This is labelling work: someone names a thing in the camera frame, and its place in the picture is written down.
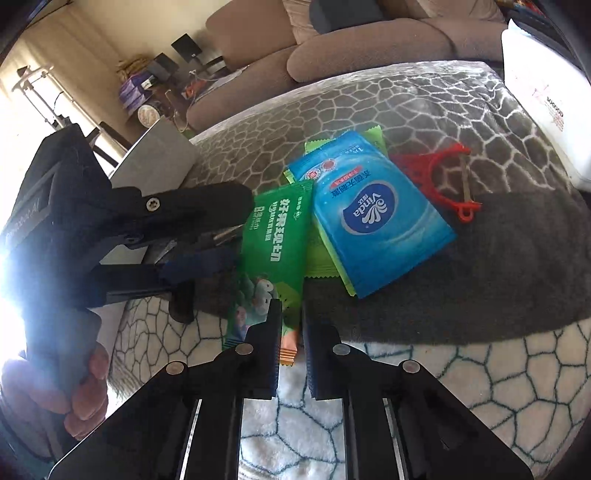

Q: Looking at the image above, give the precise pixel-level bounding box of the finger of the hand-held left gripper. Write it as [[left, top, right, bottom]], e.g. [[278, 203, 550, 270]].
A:
[[88, 249, 242, 325], [98, 182, 256, 254]]

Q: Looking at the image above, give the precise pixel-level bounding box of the black speaker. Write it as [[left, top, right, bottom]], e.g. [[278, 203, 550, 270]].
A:
[[154, 52, 179, 80], [171, 33, 205, 64]]

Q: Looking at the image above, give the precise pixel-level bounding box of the brown sofa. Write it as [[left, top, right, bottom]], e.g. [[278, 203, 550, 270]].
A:
[[185, 0, 514, 133]]

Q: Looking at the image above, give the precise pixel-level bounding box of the red peeler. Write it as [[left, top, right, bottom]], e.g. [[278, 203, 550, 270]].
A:
[[392, 142, 484, 225]]

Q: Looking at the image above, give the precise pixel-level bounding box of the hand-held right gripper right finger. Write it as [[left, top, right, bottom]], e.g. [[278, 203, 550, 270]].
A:
[[302, 307, 536, 480]]

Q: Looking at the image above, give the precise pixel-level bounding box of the white cardboard box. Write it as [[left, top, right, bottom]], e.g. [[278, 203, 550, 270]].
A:
[[111, 117, 200, 190]]

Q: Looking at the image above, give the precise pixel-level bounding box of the person's left hand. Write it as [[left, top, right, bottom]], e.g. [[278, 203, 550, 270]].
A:
[[0, 342, 110, 439]]

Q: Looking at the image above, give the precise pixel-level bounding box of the white printed package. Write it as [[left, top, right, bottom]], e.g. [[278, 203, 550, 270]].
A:
[[501, 17, 591, 195]]

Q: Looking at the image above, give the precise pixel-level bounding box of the white clothes rack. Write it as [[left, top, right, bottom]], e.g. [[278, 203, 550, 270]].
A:
[[11, 65, 62, 126]]

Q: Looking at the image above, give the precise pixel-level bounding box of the dark green wipes packet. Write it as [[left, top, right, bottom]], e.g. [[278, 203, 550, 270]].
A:
[[222, 180, 315, 366]]

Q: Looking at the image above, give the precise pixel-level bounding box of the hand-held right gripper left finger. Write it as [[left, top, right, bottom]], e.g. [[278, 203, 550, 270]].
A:
[[46, 299, 283, 480]]

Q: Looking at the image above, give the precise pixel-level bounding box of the blue wipes packet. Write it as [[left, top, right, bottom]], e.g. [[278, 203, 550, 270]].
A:
[[290, 130, 458, 300]]

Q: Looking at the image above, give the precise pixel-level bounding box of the grey patterned blanket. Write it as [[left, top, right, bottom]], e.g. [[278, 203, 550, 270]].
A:
[[111, 60, 591, 480]]

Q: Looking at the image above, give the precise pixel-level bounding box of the purple box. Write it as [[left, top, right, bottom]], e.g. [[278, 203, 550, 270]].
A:
[[119, 74, 156, 112]]

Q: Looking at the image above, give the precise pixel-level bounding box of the dark cushion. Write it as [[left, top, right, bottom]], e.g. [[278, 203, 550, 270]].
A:
[[308, 0, 385, 34]]

